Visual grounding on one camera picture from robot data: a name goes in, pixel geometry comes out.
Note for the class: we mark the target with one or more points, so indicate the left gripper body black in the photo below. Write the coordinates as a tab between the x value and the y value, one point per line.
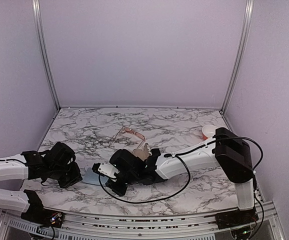
66	177

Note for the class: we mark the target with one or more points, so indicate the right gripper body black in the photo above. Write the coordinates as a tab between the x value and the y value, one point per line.
121	190

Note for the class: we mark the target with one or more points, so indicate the blue cleaning cloth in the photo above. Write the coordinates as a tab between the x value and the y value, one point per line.
92	178

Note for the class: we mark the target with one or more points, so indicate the striped flag glasses pouch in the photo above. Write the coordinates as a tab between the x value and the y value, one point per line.
143	152

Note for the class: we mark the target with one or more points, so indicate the black glasses case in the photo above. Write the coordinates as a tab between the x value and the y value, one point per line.
155	152

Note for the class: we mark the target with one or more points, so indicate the pink frame sunglasses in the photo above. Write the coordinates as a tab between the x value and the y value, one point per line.
130	131

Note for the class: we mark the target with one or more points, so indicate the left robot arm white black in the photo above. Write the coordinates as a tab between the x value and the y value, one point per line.
57	163

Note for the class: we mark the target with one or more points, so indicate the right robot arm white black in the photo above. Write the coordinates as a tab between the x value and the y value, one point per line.
224	149

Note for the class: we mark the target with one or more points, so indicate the orange white bowl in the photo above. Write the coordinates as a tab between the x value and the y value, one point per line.
208	131

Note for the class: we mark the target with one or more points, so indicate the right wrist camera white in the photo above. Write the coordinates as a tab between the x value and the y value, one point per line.
106	170

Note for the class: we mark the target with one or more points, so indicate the front aluminium rail base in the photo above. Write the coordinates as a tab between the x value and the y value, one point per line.
198	226

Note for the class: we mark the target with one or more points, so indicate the left aluminium frame post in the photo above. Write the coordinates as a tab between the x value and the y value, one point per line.
44	54

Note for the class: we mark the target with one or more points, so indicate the aluminium frame post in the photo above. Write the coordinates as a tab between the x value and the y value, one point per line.
44	54
245	31

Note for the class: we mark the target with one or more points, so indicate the right aluminium frame post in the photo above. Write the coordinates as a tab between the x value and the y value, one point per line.
245	31

